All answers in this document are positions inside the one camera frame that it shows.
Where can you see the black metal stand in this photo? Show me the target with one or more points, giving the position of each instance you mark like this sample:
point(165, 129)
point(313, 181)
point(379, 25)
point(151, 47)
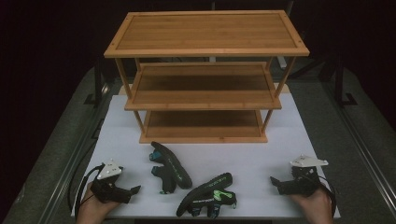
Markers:
point(342, 84)
point(98, 84)

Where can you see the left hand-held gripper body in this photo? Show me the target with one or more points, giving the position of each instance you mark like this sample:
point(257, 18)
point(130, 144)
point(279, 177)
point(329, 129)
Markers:
point(107, 188)

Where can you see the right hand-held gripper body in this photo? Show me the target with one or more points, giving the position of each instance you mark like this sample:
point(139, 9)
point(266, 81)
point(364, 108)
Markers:
point(300, 185)

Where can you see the white bar behind shelf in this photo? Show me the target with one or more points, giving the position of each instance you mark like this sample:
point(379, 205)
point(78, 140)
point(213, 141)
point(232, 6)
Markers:
point(282, 62)

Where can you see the black sandal with green label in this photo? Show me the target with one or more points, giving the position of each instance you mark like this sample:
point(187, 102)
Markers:
point(208, 189)
point(174, 168)

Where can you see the person's left hand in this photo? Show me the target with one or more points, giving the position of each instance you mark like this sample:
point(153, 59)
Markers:
point(93, 208)

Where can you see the person's right hand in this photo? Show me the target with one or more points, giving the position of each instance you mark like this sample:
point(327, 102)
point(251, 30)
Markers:
point(313, 207)

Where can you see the white table board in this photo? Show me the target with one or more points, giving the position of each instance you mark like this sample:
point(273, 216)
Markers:
point(249, 161)

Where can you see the wooden three-tier shelf rack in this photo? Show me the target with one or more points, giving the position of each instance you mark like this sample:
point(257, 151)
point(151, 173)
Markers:
point(205, 31)

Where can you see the aluminium frame rail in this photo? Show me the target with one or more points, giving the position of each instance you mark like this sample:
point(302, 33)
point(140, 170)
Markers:
point(361, 146)
point(71, 168)

